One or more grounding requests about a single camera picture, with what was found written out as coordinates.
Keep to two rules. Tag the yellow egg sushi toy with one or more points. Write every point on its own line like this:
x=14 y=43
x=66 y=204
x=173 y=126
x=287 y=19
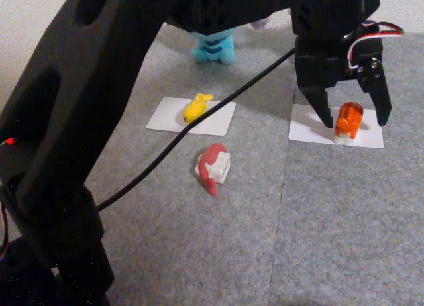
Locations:
x=195 y=109

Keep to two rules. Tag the grey carpet tile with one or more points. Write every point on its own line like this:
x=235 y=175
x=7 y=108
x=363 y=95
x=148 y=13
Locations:
x=198 y=246
x=348 y=220

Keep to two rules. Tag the red tuna sushi toy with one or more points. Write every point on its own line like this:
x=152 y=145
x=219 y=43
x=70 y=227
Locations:
x=212 y=157

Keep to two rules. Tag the orange shrimp sushi toy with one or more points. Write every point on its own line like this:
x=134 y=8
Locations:
x=349 y=120

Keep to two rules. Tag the white rectangular card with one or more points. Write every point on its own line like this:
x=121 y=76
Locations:
x=165 y=119
x=304 y=130

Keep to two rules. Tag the blue Wooper plush toy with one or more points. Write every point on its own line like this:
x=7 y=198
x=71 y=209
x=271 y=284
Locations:
x=212 y=49

